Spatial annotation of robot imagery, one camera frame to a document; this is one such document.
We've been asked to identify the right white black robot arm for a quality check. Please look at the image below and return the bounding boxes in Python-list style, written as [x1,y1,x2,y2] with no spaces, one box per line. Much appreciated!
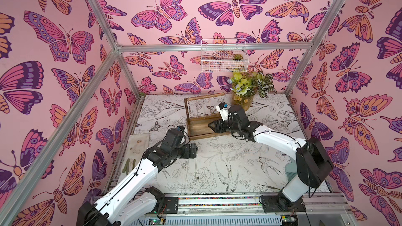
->
[208,103,334,211]

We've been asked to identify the white wire wall basket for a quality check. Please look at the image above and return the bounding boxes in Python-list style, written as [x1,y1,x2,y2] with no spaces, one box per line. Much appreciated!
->
[200,38,249,73]

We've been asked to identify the green brush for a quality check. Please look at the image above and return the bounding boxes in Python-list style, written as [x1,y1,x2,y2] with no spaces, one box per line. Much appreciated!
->
[285,159,297,182]

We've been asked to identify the glass vase with plants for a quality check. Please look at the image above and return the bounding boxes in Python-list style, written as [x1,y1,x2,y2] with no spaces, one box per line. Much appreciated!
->
[230,72,277,111]

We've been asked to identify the wooden jewelry display stand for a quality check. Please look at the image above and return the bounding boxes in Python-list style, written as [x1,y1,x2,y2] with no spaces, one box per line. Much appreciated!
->
[184,93,229,140]

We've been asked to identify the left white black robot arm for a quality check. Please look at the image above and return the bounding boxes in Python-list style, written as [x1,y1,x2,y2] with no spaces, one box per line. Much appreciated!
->
[76,126,198,226]

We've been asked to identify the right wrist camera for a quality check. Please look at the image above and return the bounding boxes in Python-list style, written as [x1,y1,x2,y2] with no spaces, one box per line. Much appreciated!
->
[216,102,229,121]

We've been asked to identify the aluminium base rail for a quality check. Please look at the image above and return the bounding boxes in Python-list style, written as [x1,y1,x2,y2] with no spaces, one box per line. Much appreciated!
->
[90,193,352,226]

